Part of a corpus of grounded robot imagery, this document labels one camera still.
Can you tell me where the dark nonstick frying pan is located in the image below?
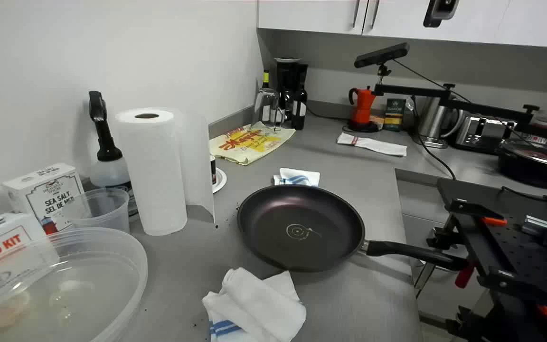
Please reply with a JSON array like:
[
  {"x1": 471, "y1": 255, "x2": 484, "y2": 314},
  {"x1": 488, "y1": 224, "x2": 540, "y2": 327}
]
[{"x1": 236, "y1": 183, "x2": 471, "y2": 274}]

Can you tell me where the white blue-striped kitchen towel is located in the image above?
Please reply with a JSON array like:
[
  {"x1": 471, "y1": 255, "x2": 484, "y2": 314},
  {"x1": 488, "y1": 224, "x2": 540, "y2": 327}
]
[{"x1": 200, "y1": 266, "x2": 310, "y2": 342}]

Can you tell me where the folded white blue-striped towel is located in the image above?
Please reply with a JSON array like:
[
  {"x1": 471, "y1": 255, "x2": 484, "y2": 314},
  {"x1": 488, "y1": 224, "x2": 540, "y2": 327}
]
[{"x1": 270, "y1": 165, "x2": 323, "y2": 190}]

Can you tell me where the white paper towel roll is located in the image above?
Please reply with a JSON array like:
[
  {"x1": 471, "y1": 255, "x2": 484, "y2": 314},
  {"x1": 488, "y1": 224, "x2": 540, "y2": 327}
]
[{"x1": 114, "y1": 107, "x2": 219, "y2": 238}]

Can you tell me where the silver kettle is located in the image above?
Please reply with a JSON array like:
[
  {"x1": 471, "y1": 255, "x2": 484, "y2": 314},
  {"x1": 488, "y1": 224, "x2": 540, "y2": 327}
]
[{"x1": 416, "y1": 97, "x2": 464, "y2": 145}]

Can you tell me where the green box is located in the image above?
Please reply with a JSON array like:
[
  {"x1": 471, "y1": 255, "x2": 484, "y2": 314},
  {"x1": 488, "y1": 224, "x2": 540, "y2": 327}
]
[{"x1": 384, "y1": 97, "x2": 416, "y2": 133}]

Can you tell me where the silver toaster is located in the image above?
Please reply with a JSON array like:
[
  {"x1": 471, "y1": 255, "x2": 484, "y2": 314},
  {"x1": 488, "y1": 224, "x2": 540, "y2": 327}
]
[{"x1": 454, "y1": 112, "x2": 521, "y2": 154}]

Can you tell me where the white folded cloth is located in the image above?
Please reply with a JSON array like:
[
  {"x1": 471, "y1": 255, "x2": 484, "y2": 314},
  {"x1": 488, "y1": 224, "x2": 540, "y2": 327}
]
[{"x1": 336, "y1": 131, "x2": 410, "y2": 160}]

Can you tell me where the black coffee maker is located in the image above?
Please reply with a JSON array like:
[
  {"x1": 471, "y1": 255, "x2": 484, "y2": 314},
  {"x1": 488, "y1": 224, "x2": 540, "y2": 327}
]
[{"x1": 268, "y1": 55, "x2": 312, "y2": 133}]

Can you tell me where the black cooking pot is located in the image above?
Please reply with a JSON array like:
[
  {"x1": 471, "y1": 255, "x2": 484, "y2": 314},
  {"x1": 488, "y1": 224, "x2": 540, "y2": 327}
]
[{"x1": 496, "y1": 135, "x2": 547, "y2": 190}]

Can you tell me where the small condiment bottle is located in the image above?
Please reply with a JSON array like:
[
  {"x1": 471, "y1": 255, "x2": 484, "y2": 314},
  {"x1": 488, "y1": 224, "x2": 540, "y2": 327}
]
[{"x1": 251, "y1": 70, "x2": 277, "y2": 127}]

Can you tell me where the yellow printed package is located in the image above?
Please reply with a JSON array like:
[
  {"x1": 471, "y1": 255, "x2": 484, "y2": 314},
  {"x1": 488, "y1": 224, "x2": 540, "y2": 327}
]
[{"x1": 207, "y1": 122, "x2": 298, "y2": 169}]

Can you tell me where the small white plate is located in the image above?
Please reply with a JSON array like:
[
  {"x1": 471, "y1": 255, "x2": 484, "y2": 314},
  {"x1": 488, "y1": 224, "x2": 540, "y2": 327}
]
[{"x1": 209, "y1": 158, "x2": 230, "y2": 196}]

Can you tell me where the black and white pump bottle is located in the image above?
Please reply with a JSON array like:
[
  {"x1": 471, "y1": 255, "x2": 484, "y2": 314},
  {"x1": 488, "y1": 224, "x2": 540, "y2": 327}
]
[{"x1": 88, "y1": 89, "x2": 131, "y2": 190}]

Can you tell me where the small clear plastic container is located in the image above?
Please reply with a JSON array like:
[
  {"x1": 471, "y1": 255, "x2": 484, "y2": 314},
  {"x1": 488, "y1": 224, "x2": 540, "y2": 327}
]
[{"x1": 70, "y1": 184, "x2": 133, "y2": 234}]

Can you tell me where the white sea salt box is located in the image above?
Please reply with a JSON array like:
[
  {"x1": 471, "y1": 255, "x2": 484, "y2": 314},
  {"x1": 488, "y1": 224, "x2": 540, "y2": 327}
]
[{"x1": 0, "y1": 162, "x2": 93, "y2": 238}]

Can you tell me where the large clear plastic bowl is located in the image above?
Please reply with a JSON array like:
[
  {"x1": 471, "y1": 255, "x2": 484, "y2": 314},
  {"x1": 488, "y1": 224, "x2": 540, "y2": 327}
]
[{"x1": 0, "y1": 226, "x2": 150, "y2": 342}]

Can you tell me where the white first aid kit box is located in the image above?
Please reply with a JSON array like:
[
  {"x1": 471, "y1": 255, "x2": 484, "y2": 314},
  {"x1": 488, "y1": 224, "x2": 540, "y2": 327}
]
[{"x1": 0, "y1": 211, "x2": 61, "y2": 306}]

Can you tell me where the silver cabinet handle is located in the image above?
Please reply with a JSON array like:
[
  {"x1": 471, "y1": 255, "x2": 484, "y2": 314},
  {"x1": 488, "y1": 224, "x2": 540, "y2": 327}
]
[
  {"x1": 348, "y1": 0, "x2": 365, "y2": 31},
  {"x1": 363, "y1": 0, "x2": 382, "y2": 34}
]

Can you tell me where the black stereo camera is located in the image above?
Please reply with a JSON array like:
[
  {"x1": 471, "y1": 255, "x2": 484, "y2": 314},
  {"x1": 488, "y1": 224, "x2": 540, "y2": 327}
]
[{"x1": 352, "y1": 40, "x2": 412, "y2": 70}]

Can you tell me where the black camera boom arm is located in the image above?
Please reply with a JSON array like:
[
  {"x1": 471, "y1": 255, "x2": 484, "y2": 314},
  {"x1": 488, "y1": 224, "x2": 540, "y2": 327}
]
[{"x1": 372, "y1": 80, "x2": 547, "y2": 146}]

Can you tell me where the black cable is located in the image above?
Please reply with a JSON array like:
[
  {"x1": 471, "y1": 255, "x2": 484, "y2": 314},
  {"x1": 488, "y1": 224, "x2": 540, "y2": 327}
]
[{"x1": 412, "y1": 126, "x2": 460, "y2": 183}]

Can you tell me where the black robot mount plate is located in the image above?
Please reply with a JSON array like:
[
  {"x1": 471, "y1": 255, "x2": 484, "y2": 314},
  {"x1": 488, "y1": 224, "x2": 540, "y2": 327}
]
[{"x1": 424, "y1": 179, "x2": 547, "y2": 342}]

